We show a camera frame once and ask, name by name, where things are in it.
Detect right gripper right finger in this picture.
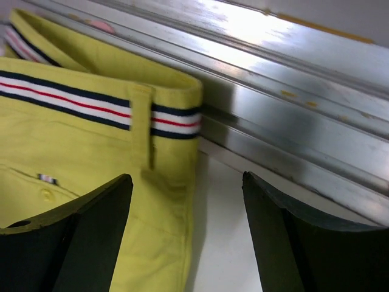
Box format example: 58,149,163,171
243,172,388,291

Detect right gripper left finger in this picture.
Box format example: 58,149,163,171
1,174,133,291

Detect yellow-green trousers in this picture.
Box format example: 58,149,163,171
1,9,202,291

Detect pink hanging garment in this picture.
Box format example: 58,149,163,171
85,19,115,33

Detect aluminium frame rail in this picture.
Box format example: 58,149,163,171
24,1,388,226

